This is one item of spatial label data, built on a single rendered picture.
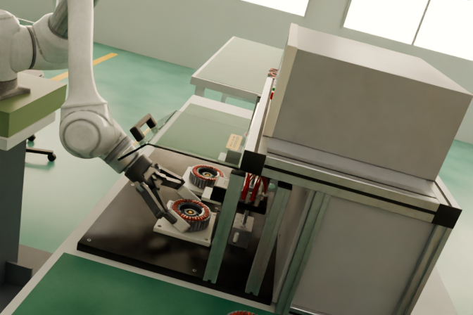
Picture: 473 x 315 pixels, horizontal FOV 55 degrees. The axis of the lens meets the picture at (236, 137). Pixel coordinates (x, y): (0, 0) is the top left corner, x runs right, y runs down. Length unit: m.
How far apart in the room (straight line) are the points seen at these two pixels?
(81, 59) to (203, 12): 4.87
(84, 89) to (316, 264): 0.63
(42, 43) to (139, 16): 4.46
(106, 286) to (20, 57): 0.93
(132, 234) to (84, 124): 0.34
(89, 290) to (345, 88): 0.68
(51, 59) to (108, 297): 0.97
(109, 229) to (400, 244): 0.68
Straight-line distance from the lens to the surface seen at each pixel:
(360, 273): 1.05
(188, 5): 5.94
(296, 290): 1.06
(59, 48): 1.70
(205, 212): 1.23
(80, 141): 0.99
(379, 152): 1.03
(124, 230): 1.19
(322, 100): 0.97
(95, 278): 1.08
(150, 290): 1.06
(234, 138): 1.08
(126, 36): 6.23
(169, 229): 1.20
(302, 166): 0.90
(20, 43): 1.70
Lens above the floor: 1.46
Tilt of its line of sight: 21 degrees down
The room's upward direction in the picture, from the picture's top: 15 degrees clockwise
